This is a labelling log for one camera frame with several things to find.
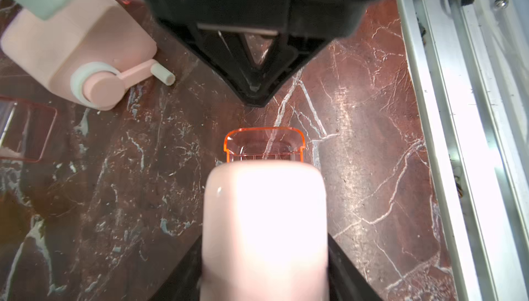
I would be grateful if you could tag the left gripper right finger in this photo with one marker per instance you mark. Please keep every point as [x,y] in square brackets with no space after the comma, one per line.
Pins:
[345,281]

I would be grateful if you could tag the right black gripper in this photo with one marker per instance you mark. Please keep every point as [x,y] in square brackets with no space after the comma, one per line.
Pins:
[310,25]

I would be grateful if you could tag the red transparent tray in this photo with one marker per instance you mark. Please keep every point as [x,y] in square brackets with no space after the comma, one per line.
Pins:
[270,143]

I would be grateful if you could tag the clear tray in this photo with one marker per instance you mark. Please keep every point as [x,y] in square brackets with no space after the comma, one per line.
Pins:
[26,128]

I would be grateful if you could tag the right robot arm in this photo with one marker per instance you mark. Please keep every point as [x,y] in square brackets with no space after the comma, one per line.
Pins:
[91,52]

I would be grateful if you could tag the pink sharpener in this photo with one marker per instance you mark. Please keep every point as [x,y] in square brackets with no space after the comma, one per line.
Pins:
[91,52]
[265,232]

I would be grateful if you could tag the aluminium front rail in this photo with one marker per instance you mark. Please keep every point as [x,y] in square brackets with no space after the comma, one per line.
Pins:
[469,65]

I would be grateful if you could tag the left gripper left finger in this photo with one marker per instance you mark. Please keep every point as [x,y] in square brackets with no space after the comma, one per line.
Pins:
[185,280]

